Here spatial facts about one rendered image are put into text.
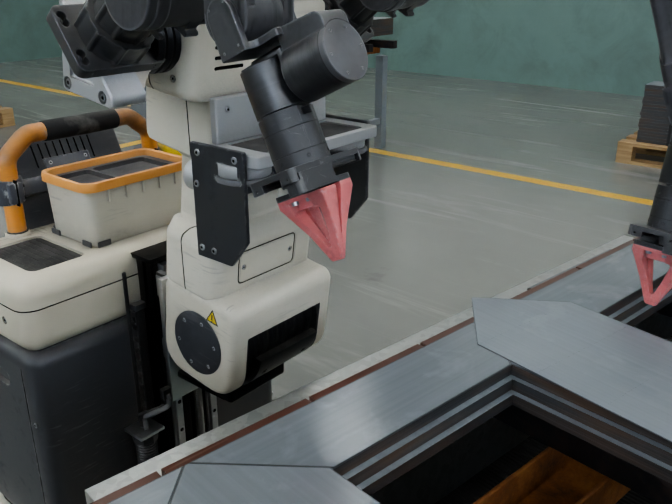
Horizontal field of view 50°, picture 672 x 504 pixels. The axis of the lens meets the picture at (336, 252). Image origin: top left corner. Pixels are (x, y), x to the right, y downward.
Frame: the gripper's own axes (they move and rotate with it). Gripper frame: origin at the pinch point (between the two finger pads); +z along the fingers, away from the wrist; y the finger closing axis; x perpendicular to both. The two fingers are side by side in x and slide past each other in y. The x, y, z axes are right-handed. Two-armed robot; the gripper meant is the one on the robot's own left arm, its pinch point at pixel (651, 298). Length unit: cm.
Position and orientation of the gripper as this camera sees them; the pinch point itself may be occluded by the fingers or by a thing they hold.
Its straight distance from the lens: 102.7
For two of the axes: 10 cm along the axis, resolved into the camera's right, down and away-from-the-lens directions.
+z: -1.7, 9.6, 2.0
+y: 7.2, -0.2, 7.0
